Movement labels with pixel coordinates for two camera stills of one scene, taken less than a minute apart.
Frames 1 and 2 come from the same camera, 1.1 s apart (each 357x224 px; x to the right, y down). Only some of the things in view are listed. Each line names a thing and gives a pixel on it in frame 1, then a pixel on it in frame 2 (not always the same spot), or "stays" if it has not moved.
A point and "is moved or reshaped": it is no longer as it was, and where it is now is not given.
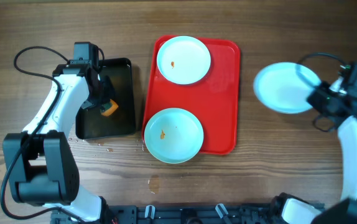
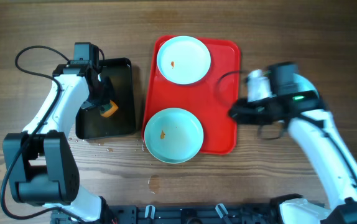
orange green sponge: x=109 y=107 stays
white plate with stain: x=183 y=60 stays
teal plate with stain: x=173 y=135 stays
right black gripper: x=314 y=97 to x=242 y=116
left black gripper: x=109 y=93 stays
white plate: x=285 y=87 is moved or reshaped
